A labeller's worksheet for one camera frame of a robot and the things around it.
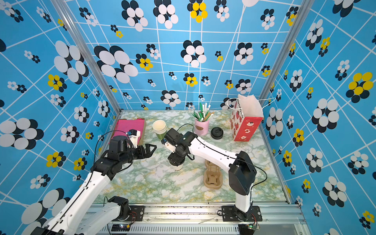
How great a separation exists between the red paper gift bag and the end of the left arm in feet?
1.75

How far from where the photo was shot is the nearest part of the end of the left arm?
577 millimetres

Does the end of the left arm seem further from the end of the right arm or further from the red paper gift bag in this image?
the red paper gift bag

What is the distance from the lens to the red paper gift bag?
0.86 m
